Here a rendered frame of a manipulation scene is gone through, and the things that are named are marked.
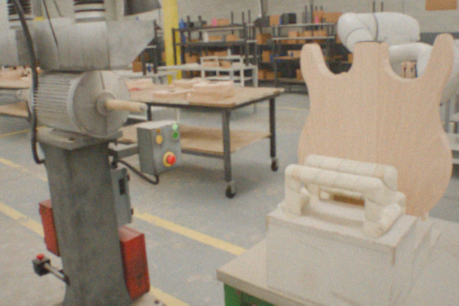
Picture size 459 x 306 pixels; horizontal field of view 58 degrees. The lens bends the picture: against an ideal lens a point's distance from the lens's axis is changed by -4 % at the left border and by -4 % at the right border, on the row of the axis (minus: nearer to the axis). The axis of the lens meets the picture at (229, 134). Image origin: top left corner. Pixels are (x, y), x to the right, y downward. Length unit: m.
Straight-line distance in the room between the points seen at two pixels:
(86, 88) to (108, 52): 0.32
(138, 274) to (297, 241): 1.28
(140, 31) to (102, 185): 0.75
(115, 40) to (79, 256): 0.96
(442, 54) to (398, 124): 0.17
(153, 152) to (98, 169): 0.24
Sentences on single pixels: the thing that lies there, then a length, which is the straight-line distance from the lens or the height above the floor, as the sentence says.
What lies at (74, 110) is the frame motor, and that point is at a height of 1.24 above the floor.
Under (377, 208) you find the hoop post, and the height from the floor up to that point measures 1.16.
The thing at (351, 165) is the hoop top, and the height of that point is 1.21.
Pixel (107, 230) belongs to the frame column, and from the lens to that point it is 1.91.
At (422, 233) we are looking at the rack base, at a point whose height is 1.02.
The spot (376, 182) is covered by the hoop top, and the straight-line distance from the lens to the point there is 0.79.
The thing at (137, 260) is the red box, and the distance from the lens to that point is 2.04.
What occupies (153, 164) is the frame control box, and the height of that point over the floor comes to 0.97.
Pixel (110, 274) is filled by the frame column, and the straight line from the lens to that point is 2.00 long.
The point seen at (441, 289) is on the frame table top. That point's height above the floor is 0.93.
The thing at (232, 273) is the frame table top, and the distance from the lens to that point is 1.04.
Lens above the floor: 1.47
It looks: 13 degrees down
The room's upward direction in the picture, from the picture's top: 3 degrees counter-clockwise
